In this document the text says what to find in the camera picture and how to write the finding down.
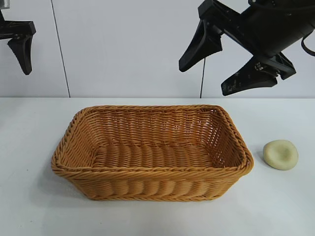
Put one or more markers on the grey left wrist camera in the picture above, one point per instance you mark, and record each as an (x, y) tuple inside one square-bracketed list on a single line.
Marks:
[(5, 3)]

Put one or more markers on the woven tan wicker basket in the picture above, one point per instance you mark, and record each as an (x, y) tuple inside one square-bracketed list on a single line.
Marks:
[(152, 157)]

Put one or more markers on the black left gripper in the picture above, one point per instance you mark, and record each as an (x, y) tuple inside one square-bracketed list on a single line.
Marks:
[(17, 29)]

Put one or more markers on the pale yellow egg yolk pastry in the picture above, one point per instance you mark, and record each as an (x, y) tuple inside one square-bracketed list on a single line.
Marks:
[(280, 155)]

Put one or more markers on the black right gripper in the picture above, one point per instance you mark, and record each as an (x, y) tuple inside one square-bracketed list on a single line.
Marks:
[(265, 24)]

